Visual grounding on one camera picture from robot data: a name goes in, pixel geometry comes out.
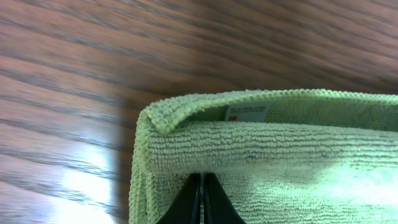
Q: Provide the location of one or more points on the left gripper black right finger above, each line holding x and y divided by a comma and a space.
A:
218, 209

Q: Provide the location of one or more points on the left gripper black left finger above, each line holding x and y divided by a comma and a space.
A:
185, 209

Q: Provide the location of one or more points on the light green microfiber cloth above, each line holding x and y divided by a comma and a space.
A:
281, 156

